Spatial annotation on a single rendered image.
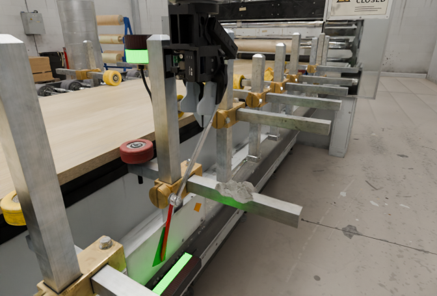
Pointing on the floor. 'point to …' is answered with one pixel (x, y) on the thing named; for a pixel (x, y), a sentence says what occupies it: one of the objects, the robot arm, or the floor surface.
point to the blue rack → (124, 45)
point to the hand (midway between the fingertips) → (205, 119)
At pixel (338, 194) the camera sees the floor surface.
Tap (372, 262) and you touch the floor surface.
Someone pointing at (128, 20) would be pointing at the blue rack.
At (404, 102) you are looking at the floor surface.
